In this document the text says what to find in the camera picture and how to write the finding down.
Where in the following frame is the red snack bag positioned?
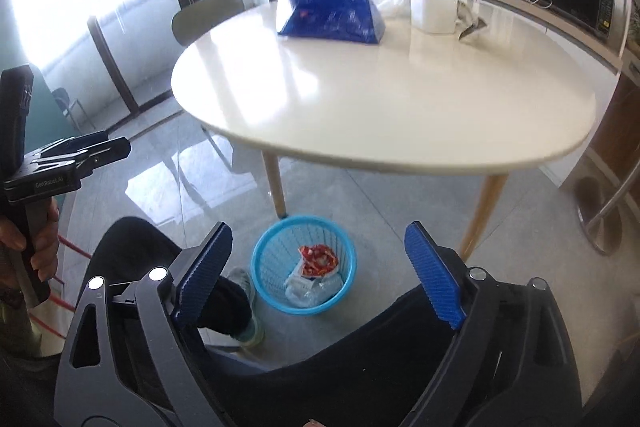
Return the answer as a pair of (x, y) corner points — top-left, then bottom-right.
(298, 244), (340, 279)

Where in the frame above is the white plastic bag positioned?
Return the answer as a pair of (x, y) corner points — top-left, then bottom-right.
(284, 260), (315, 309)

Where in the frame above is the clear crinkled plastic wrapper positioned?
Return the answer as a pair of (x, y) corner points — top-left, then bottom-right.
(310, 272), (344, 306)

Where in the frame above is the blue plastic trash basket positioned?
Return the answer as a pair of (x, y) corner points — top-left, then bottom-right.
(250, 216), (357, 315)

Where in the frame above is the person's left hand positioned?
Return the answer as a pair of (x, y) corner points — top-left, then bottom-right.
(0, 198), (60, 289)

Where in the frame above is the small chair outside window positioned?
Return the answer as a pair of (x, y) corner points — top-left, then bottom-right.
(52, 87), (96, 130)

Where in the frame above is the person's left leg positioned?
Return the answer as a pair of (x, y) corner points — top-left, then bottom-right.
(74, 215), (254, 408)

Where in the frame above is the person's leg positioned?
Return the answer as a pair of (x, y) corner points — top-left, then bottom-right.
(203, 286), (454, 427)
(74, 215), (254, 408)

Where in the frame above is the person's right leg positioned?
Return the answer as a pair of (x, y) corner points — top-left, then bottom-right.
(203, 286), (454, 427)

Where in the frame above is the left sneaker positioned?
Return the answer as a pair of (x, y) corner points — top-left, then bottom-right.
(228, 268), (265, 349)

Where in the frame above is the green chair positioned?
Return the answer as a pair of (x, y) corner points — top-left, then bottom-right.
(171, 0), (245, 46)

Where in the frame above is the metal stool base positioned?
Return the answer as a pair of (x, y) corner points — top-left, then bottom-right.
(574, 147), (639, 257)

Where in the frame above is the wooden table leg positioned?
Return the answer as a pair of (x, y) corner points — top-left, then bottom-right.
(262, 152), (288, 219)
(459, 173), (509, 262)

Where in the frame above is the blue plastic bag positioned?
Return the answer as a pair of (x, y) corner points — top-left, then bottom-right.
(276, 0), (385, 44)

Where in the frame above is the round white table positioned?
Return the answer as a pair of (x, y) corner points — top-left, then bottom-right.
(171, 3), (597, 174)

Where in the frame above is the silver yellow snack wrapper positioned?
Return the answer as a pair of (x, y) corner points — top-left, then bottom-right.
(456, 0), (488, 41)

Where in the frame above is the white plastic container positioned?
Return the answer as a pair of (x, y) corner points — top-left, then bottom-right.
(410, 0), (459, 35)

